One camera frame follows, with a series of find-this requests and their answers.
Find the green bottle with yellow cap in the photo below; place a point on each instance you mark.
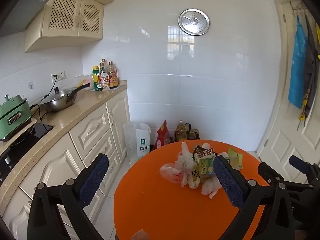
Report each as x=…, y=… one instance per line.
x=95, y=76

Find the large yellow oil bottle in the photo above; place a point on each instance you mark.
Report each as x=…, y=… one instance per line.
x=181, y=132

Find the metal door hook rack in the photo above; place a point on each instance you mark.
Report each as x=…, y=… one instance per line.
x=298, y=7

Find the jar with red label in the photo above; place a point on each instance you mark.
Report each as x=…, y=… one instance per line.
x=105, y=81

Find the red bag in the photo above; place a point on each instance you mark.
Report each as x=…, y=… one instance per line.
x=162, y=137

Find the white wall socket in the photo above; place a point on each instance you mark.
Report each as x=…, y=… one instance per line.
x=59, y=75

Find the white wall switch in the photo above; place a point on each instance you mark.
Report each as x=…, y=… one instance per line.
x=31, y=85

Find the white panel door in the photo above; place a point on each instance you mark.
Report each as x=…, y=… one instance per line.
x=280, y=142

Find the cream lattice wall cabinet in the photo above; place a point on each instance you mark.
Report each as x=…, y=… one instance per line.
x=65, y=12

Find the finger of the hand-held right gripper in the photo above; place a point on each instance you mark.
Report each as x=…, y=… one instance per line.
x=266, y=171
x=297, y=162

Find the green electric cooker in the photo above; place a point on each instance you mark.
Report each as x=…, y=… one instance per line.
x=13, y=112

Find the black induction cooktop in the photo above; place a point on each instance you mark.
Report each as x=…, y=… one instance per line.
x=37, y=130

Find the glass wok lid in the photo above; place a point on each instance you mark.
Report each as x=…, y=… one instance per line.
x=56, y=97

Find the grey range hood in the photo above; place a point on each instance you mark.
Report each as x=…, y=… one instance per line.
x=22, y=15

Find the blue plastic apron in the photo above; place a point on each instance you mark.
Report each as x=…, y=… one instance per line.
x=297, y=62

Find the round metal steamer plate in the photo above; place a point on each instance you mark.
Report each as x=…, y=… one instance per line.
x=193, y=21

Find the cream base cabinet with countertop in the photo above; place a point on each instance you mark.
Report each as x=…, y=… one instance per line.
x=92, y=130

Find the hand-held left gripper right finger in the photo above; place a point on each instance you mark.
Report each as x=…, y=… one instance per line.
x=226, y=180

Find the black snack wrapper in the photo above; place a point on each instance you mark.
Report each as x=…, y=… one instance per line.
x=203, y=152

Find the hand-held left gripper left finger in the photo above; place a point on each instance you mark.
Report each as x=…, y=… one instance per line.
x=96, y=177

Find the green foil wrapper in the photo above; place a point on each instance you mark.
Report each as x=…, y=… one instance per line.
x=206, y=167

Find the small dark sauce bottle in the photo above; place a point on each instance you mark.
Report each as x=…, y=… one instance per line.
x=99, y=86

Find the tall bottle with gold cap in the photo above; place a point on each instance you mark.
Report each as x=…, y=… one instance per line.
x=103, y=66

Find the white plastic bag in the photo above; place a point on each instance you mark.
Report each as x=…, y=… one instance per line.
x=186, y=160

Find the pink plastic bag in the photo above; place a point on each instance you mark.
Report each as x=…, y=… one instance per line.
x=171, y=172

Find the light green packet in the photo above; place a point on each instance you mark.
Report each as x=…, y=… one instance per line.
x=236, y=160

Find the yellow kitchen utensil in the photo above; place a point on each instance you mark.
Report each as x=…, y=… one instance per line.
x=81, y=82

